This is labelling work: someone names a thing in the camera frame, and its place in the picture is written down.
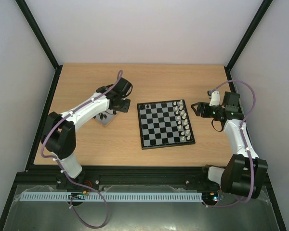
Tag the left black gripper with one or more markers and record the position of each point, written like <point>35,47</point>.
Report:
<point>125,109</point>

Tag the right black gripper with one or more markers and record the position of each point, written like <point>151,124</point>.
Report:
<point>205,109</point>

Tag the black and silver chessboard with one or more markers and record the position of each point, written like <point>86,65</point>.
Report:
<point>159,125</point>

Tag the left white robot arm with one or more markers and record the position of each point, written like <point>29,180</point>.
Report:
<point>58,140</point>

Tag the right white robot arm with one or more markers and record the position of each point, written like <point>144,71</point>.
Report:
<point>245,172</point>

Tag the black chess piece in tray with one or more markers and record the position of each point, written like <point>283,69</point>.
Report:
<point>103,116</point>

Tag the metal tray with wooden rim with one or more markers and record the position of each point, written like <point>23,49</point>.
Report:
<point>111,114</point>

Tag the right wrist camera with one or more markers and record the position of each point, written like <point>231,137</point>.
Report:
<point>214,97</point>

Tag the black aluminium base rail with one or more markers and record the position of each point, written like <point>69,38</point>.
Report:
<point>97,177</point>

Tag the black frame post right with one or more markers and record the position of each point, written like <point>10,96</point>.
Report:
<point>265,4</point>

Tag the black frame post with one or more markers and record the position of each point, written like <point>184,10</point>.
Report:
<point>24,8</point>
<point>265,4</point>

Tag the light blue slotted cable duct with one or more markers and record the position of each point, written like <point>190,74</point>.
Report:
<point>112,197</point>

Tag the black frame post left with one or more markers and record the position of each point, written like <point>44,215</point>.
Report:
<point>24,8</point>

